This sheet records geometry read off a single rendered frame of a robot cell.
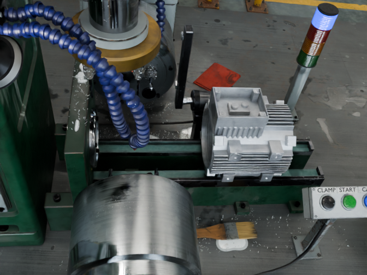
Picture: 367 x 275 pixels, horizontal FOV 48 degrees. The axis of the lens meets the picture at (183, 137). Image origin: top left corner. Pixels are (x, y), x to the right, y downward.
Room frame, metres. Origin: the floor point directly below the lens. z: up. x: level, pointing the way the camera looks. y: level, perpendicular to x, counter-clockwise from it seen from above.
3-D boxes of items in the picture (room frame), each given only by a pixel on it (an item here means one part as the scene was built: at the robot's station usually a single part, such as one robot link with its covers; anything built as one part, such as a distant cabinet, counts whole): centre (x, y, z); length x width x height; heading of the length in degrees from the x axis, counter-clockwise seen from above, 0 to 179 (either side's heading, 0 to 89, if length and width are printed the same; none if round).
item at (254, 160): (0.73, -0.16, 1.01); 0.20 x 0.19 x 0.19; 102
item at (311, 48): (1.07, -0.34, 1.10); 0.06 x 0.06 x 0.04
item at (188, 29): (0.82, 0.03, 1.12); 0.04 x 0.03 x 0.26; 102
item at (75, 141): (0.63, 0.28, 0.97); 0.30 x 0.11 x 0.34; 12
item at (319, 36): (1.07, -0.34, 1.14); 0.06 x 0.06 x 0.04
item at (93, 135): (0.64, 0.21, 1.02); 0.15 x 0.02 x 0.15; 12
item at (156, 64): (0.99, 0.20, 1.04); 0.41 x 0.25 x 0.25; 12
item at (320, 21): (1.07, -0.34, 1.19); 0.06 x 0.06 x 0.04
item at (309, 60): (1.07, -0.34, 1.05); 0.06 x 0.06 x 0.04
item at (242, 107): (0.72, -0.12, 1.11); 0.12 x 0.11 x 0.07; 102
